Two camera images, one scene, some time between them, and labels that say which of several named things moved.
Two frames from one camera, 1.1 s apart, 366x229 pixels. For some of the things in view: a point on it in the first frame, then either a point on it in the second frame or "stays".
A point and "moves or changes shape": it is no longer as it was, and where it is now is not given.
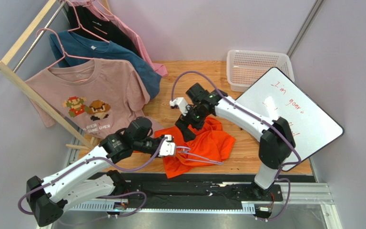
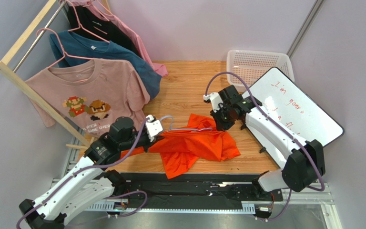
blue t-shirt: x=68 y=47 stays
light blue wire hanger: x=205 y=160 to x=172 y=129
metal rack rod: x=30 y=48 stays
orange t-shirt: x=211 y=144 moves or changes shape
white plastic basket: x=244 y=68 stays
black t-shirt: x=86 y=20 stays
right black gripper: x=188 y=120 to x=222 y=115
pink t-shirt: x=160 y=70 stays
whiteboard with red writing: x=276 y=94 stays
